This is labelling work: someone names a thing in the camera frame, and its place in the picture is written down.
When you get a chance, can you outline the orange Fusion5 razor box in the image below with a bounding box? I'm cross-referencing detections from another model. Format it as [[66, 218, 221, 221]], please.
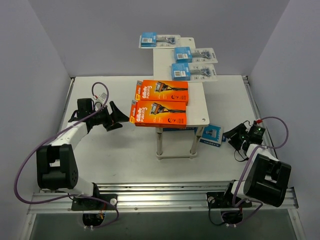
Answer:
[[129, 100, 187, 129], [134, 79, 189, 105]]

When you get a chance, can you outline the clear blue-card razor blister pack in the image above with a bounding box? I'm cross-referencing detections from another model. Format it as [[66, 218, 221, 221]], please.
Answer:
[[170, 63, 218, 82]]

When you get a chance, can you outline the Gillette SkinGuard blister pack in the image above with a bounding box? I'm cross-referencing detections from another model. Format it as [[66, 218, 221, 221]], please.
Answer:
[[173, 46, 218, 64]]

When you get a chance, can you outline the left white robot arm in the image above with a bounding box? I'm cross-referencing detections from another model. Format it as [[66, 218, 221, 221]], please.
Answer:
[[36, 98, 129, 210]]

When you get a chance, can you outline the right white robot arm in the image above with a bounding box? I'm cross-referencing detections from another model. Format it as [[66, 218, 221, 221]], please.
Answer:
[[222, 116, 292, 208]]

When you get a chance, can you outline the white two-tier shelf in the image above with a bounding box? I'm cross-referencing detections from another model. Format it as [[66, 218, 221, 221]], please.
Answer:
[[153, 48, 210, 160]]

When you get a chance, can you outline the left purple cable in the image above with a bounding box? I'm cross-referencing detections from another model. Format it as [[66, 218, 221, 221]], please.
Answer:
[[12, 82, 120, 229]]

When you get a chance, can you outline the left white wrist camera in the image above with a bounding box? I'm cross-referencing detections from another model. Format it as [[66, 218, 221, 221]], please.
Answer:
[[93, 92, 108, 105]]

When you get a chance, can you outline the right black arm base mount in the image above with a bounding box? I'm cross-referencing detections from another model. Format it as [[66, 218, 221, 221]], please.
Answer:
[[206, 191, 252, 210]]

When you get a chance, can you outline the aluminium mounting rail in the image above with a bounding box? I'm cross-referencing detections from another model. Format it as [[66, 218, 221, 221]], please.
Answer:
[[27, 181, 299, 214]]

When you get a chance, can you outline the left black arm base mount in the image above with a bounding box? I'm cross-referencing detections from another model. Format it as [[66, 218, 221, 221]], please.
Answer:
[[71, 193, 118, 211]]

